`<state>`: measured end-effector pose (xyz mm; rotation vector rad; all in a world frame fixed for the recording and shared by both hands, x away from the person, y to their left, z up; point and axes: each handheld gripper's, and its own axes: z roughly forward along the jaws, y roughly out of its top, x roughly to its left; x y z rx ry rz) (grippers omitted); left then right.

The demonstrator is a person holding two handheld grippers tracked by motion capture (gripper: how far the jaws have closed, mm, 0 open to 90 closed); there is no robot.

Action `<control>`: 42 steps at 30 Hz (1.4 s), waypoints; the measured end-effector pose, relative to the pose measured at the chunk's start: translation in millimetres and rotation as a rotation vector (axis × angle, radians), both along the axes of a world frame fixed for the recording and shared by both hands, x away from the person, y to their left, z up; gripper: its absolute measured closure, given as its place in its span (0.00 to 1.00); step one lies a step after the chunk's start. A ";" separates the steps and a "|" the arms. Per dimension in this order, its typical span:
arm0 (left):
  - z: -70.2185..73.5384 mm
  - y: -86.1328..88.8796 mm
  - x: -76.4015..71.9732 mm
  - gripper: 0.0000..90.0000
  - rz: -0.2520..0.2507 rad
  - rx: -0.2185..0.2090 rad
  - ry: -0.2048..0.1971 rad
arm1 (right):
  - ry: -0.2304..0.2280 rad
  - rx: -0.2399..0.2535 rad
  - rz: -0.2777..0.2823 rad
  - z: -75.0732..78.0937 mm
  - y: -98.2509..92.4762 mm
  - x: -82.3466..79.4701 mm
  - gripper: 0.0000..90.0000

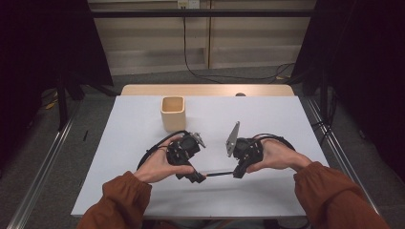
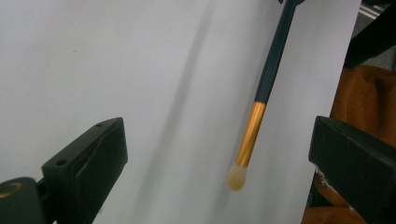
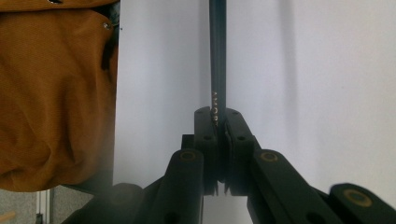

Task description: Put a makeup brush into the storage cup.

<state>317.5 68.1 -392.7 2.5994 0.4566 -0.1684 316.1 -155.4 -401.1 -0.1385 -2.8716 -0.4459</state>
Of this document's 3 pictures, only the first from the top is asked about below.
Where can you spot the black metal stand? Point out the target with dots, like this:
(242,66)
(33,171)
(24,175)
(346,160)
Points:
(62,105)
(324,95)

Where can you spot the black curtain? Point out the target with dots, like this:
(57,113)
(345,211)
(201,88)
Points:
(38,47)
(366,63)

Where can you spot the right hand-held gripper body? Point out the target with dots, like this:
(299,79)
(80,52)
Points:
(248,151)

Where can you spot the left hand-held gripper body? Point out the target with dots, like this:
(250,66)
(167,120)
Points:
(183,151)

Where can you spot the small wooden cup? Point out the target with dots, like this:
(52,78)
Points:
(173,119)

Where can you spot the black pen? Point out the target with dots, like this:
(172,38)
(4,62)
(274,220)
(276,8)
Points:
(221,174)

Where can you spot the person's left hand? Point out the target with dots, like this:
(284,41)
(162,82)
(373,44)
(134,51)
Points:
(156,167)

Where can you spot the white table mat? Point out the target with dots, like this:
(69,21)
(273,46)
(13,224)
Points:
(254,111)

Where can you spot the dark round table grommet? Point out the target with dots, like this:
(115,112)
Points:
(240,94)

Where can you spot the person's right hand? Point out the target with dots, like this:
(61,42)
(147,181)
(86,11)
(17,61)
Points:
(280,157)

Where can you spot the metal floor rail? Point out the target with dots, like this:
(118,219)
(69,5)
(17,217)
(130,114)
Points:
(337,149)
(41,171)

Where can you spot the wooden table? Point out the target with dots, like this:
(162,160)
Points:
(207,90)

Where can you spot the white wall socket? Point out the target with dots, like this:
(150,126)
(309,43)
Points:
(188,4)

